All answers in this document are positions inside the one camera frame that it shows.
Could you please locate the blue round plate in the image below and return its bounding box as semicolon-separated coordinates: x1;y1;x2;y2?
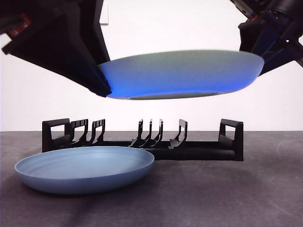
14;146;155;195

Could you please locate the white wall socket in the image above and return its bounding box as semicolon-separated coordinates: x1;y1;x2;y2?
100;3;109;26

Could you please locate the green round plate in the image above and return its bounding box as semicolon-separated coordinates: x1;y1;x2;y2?
97;49;265;101

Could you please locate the black plastic plate rack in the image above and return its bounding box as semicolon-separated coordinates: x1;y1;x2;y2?
42;118;244;162

